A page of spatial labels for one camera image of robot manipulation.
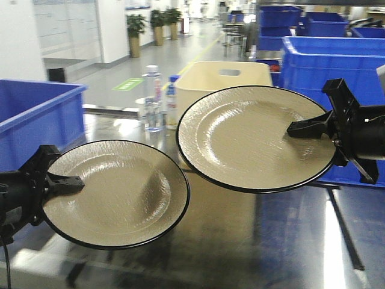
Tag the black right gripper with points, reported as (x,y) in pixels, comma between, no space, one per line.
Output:
(358,130)

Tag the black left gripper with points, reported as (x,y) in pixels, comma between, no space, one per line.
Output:
(22,191)

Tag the beige plate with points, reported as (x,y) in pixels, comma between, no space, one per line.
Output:
(237,138)
(133,194)

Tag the large blue crate right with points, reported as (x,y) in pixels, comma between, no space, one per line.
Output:
(309,62)

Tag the blue crate left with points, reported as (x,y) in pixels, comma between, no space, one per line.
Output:
(35,113)

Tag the white paper cup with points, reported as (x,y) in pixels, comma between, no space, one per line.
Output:
(140,103)

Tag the cream plastic basket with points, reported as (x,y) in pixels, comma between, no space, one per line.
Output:
(205,77)

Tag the clear water bottle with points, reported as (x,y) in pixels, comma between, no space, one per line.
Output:
(152,110)

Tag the blue cap water bottle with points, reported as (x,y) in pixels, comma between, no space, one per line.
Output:
(171,115)

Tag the potted plant gold pot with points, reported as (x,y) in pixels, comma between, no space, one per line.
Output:
(136,24)

